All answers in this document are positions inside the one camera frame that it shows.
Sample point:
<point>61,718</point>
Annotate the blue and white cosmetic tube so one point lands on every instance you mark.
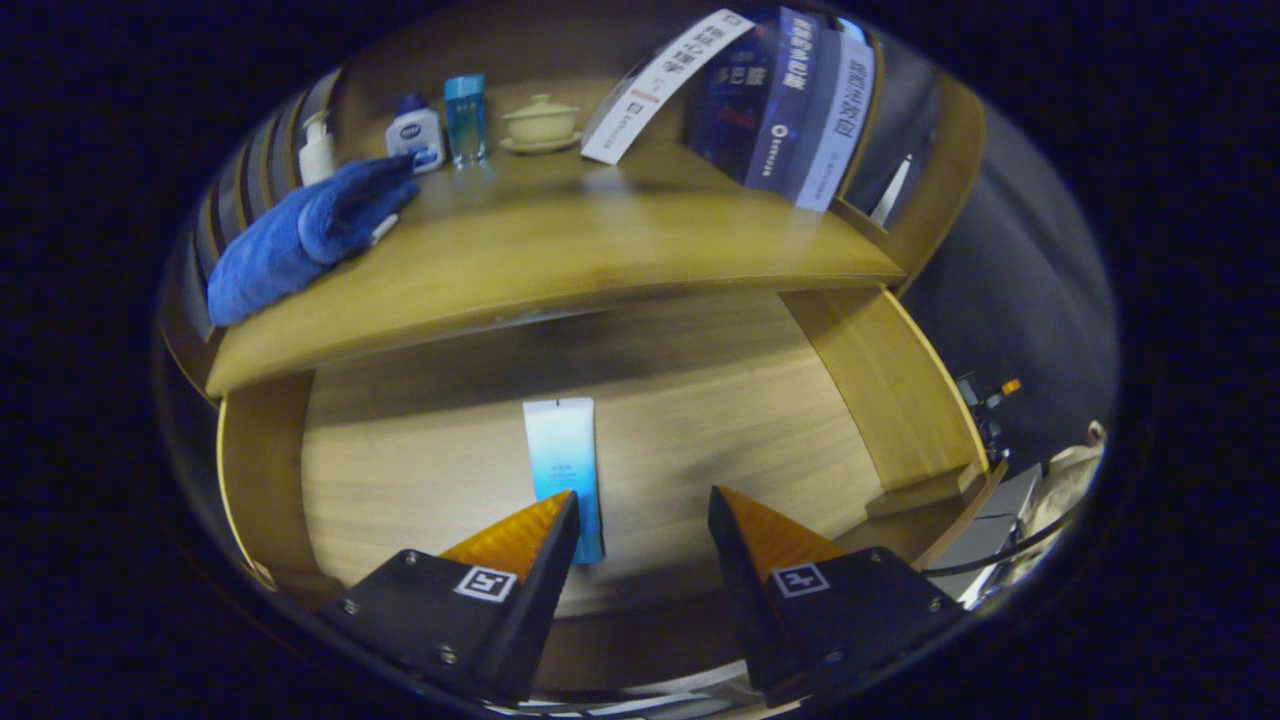
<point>562,450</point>

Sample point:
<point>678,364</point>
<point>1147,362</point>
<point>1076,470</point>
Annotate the white lotion bottle blue cap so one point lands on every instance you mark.
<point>415,130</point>

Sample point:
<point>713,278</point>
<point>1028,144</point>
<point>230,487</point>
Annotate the beige cloth bag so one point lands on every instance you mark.
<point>1065,480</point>

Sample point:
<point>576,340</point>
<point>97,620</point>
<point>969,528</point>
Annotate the dark blue book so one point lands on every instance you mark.
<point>780,110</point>

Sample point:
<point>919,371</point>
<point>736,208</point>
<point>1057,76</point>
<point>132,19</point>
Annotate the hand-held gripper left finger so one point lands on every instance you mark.
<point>540,600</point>

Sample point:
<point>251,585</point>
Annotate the white book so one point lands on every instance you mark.
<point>660,80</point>

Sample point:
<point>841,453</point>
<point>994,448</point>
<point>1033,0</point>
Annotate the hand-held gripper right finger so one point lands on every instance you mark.
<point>745,600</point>

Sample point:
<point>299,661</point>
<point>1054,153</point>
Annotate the black and orange clamp tool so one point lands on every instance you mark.
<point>1005,388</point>

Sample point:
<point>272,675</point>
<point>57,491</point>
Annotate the wooden drawer with black knob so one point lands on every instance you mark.
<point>720,420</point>

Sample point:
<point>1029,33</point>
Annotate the grey-purple book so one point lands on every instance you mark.
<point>845,120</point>

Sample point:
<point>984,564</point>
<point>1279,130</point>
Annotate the blue rolled towel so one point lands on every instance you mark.
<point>290,240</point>

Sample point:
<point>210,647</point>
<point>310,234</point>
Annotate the clear blue bottle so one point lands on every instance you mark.
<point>466,120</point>

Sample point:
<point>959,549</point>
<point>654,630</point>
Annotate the beige lidded tea cup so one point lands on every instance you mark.
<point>540,122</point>

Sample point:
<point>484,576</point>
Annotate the white pump bottle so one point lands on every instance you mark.
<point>317,155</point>

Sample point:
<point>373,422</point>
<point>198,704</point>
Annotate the wooden countertop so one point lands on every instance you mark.
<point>560,250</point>

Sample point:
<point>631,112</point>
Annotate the wooden cabinet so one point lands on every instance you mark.
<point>940,170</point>

